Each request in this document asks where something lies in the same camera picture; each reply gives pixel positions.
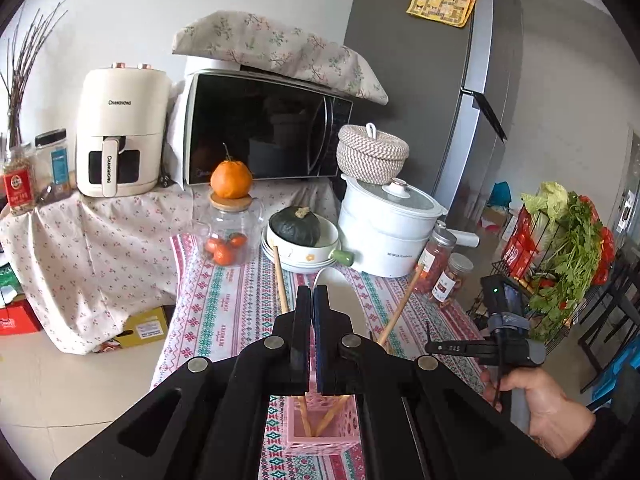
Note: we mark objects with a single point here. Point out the jar with red label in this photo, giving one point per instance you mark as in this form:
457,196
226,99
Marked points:
19,185

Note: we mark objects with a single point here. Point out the green bag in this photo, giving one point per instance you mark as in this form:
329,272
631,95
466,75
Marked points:
9,275

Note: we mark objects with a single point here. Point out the glass jar bamboo lid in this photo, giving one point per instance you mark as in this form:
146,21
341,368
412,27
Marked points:
235,220

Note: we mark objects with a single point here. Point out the small tangerine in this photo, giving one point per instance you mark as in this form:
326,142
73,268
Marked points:
222,256
210,246
238,240

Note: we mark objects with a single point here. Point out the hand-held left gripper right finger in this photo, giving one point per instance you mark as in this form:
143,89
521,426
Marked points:
322,320

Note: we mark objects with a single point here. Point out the large orange with stem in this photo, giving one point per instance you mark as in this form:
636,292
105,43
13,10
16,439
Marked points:
231,180

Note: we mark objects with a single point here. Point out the brown cardboard box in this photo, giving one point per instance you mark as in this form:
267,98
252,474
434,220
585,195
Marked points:
495,220

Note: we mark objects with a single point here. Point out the black lid jar blue label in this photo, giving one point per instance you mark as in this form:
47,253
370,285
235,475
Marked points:
55,165

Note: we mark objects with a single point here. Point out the person's right hand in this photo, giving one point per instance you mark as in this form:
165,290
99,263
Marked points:
545,405

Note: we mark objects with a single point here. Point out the jar of mixed nuts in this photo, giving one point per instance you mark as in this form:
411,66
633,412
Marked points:
452,280

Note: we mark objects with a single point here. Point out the red box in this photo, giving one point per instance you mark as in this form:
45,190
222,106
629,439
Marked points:
17,317

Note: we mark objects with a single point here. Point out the wooden chopstick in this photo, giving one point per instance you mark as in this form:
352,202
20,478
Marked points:
402,305
281,280

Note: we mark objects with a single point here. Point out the grey metal door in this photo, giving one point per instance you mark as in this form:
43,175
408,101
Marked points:
631,185

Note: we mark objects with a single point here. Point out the red plastic bag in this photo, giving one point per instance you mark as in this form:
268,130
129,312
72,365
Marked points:
520,250
605,250

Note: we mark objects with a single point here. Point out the blue bag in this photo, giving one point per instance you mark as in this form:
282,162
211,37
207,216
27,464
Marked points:
500,195

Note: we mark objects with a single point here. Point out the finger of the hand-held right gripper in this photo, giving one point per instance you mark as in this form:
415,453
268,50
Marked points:
452,347

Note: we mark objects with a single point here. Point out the dried branches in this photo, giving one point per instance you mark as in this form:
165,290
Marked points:
30,60

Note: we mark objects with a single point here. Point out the glass pot lid white knob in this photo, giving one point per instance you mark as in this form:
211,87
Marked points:
380,197

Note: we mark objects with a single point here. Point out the floral white tablecloth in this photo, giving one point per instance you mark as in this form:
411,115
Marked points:
100,260

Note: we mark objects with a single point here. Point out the white plate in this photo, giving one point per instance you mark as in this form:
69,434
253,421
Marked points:
295,266

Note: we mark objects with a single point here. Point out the grey refrigerator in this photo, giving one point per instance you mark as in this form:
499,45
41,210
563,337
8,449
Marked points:
410,85

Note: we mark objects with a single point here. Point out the person's right forearm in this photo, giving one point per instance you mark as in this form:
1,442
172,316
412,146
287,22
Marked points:
605,440

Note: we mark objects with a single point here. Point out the cream air fryer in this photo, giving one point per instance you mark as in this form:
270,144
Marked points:
122,125

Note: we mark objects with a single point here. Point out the black microwave oven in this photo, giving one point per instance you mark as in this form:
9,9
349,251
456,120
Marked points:
260,130

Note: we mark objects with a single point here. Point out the napa cabbage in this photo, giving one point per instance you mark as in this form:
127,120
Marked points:
547,202

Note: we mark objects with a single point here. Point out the black power plug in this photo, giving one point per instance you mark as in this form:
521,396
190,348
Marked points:
165,182

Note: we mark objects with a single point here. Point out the woven basket with lid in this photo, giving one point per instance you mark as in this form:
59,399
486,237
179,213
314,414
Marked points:
372,155

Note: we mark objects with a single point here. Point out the black chair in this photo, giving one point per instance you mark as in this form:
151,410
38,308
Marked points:
615,300

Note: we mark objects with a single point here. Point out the white electric pot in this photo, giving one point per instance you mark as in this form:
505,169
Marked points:
385,245

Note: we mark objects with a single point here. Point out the white spoon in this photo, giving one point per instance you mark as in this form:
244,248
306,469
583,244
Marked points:
345,295

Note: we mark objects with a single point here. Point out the yellow cardboard box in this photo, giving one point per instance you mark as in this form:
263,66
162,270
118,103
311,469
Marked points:
145,330

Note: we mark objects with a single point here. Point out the jar of red dried food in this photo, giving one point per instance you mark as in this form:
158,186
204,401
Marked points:
432,265

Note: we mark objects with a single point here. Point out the leafy green herbs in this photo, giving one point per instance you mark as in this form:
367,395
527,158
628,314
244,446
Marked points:
570,260

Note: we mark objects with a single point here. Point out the dark green squash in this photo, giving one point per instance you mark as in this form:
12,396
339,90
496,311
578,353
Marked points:
295,227

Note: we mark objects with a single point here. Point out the blue stool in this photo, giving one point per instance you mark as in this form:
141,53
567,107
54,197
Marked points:
622,375

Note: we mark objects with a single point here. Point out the yellow paper sheet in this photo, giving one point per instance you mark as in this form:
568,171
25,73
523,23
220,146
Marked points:
442,0

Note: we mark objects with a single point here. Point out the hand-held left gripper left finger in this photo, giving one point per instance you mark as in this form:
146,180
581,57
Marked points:
303,320

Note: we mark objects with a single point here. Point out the floral cloth cover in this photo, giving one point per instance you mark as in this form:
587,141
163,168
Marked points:
280,45

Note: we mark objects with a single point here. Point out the pink utensil holder basket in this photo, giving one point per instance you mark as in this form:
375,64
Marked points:
325,445

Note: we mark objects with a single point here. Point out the patterned striped tablecloth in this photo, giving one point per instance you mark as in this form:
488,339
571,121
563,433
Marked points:
225,310

